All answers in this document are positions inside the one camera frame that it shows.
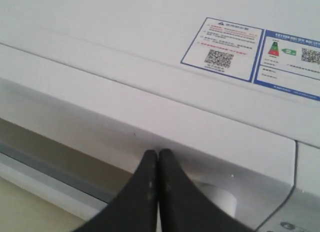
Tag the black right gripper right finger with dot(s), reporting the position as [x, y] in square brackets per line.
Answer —
[183, 207]

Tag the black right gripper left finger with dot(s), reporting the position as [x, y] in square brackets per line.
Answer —
[134, 209]

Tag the white microwave door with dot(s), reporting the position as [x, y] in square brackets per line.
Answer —
[69, 179]

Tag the white upper microwave knob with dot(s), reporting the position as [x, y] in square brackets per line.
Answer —
[218, 196]

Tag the white microwave oven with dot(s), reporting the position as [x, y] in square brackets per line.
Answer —
[104, 77]

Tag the blue bordered warning sticker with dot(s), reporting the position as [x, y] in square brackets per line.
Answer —
[225, 48]

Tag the blue energy label sticker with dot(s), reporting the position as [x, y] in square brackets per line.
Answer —
[289, 64]

